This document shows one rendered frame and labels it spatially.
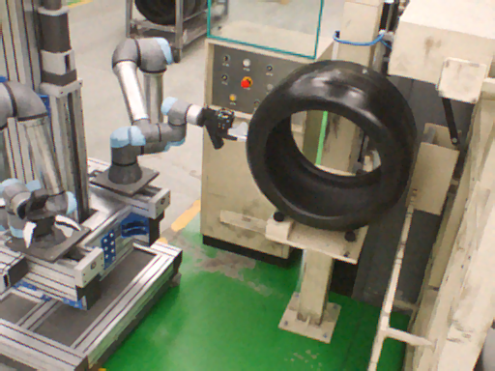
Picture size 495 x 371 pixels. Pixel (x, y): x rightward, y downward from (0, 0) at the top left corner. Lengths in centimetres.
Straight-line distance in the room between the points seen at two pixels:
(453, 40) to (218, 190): 194
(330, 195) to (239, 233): 106
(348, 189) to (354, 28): 63
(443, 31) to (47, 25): 138
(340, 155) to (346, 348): 105
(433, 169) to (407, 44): 85
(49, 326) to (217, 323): 78
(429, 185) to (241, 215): 125
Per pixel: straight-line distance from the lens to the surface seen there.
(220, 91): 285
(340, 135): 227
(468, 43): 144
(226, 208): 312
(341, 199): 221
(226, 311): 297
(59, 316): 274
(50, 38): 219
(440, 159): 217
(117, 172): 258
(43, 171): 204
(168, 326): 291
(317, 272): 269
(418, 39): 144
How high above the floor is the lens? 214
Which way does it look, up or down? 30 degrees down
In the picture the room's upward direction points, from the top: 8 degrees clockwise
